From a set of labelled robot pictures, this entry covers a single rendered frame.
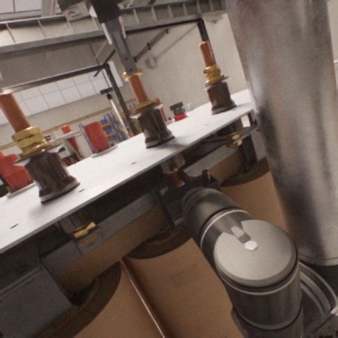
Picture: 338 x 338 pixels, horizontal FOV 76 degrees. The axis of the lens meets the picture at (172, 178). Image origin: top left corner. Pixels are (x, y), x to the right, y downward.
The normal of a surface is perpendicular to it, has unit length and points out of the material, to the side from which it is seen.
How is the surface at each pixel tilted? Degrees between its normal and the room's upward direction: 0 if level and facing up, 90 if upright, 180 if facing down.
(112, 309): 90
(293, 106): 96
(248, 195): 90
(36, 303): 90
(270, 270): 18
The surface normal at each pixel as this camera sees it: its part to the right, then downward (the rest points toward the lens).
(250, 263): -0.35, -0.79
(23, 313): 0.55, 0.05
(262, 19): -0.59, 0.56
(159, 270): -0.09, 0.36
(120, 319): 0.82, -0.15
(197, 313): 0.18, 0.25
